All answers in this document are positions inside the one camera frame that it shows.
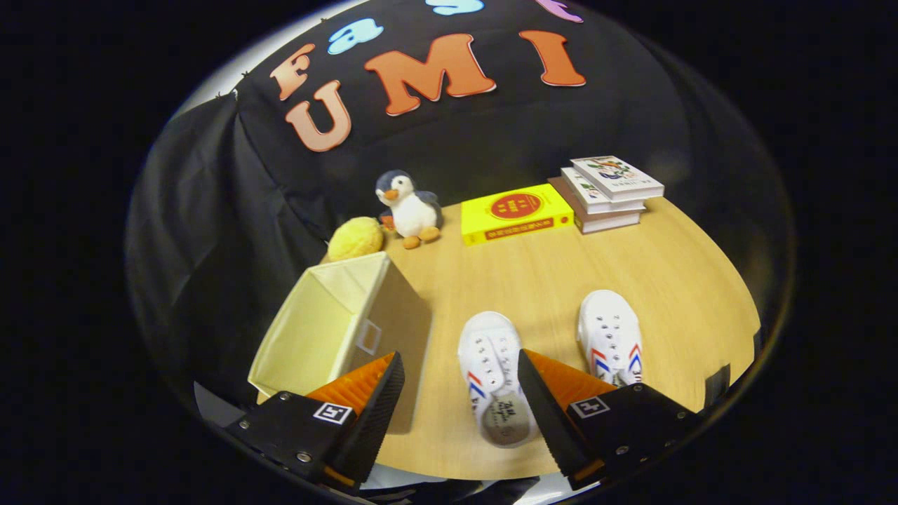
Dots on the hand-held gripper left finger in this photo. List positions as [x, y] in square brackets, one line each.
[375, 421]

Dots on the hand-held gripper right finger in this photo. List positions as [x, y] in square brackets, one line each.
[551, 421]

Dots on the white shoe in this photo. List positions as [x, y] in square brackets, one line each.
[491, 351]
[609, 326]

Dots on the beige fabric storage box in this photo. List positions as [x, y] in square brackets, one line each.
[309, 330]

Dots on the yellow round plush toy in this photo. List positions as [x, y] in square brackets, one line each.
[354, 238]

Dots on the brown cover book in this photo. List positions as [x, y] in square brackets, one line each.
[607, 223]

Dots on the penguin plush toy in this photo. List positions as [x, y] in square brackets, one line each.
[410, 210]

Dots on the yellow book with red label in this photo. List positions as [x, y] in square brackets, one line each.
[515, 207]

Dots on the white book with green print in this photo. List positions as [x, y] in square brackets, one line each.
[610, 207]

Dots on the black backdrop cloth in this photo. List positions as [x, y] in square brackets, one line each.
[491, 140]

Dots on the row of small black clips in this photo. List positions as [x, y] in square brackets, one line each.
[219, 95]

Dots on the dark grey bracket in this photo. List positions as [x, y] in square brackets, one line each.
[717, 384]

